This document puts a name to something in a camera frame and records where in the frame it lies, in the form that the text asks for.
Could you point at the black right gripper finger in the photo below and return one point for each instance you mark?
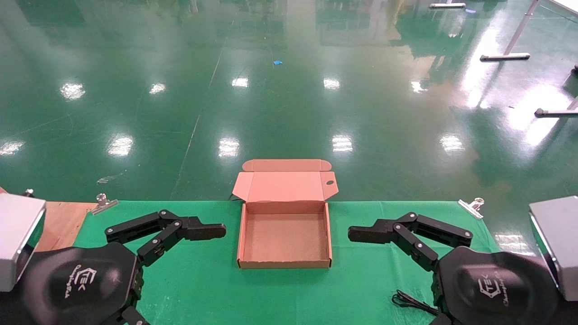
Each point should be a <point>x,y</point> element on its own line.
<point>368,234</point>
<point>441,320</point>

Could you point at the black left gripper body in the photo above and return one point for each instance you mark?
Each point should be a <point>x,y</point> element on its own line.
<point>76,284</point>

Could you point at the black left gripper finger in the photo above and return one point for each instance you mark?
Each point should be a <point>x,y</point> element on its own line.
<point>133,317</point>
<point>203,231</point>

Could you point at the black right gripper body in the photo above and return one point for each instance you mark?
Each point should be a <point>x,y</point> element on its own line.
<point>496,289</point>

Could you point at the open brown cardboard box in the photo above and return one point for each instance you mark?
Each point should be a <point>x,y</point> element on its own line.
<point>284,239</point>

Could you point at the green table cloth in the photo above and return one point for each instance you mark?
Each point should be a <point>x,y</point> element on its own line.
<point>203,280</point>

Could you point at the silver binder clip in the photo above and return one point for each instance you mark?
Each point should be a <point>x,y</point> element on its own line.
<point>472,207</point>
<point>104,204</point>

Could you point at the small silver clip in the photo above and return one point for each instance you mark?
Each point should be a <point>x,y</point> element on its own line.
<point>29,192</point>

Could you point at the clear plastic floor scrap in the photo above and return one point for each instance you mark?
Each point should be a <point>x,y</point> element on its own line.
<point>108,178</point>

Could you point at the grey metal table foot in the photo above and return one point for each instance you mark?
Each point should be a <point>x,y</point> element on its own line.
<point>555,112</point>
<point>505,57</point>
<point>447,5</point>

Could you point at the white table top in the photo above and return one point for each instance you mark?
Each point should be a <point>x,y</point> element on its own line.
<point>566,5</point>

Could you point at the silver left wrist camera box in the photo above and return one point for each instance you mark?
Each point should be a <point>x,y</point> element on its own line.
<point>16,234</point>

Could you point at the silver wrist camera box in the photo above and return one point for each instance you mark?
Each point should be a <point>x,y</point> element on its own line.
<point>16,234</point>
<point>560,239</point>

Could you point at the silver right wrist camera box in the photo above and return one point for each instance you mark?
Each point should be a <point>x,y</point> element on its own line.
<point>560,239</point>

